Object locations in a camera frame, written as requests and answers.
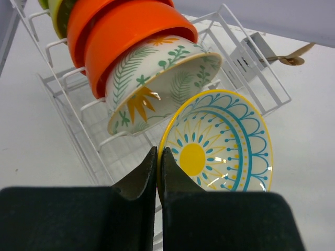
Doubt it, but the green bowl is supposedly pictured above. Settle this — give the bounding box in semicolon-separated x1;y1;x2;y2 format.
38;0;49;10
48;0;77;39

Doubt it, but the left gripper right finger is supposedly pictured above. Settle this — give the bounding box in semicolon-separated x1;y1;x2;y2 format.
160;149;305;250

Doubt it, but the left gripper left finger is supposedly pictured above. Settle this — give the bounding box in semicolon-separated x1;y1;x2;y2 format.
1;147;158;250

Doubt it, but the white wire dish rack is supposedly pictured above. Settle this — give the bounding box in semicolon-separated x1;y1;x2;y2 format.
11;1;291;186

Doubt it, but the gold spoon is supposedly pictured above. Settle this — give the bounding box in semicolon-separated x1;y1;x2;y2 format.
266;42;316;66

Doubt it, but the orange bowl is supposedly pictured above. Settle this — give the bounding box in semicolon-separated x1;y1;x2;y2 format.
84;1;198;99
66;0;175;76

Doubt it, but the blue yellow patterned bowl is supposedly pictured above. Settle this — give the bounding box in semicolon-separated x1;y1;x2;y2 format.
158;89;273;191

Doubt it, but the floral leaf patterned bowl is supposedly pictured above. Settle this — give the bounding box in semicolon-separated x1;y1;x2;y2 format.
105;35;223;135

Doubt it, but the grey metal cutlery holder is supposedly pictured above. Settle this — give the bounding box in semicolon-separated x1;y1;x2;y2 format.
229;32;275;82

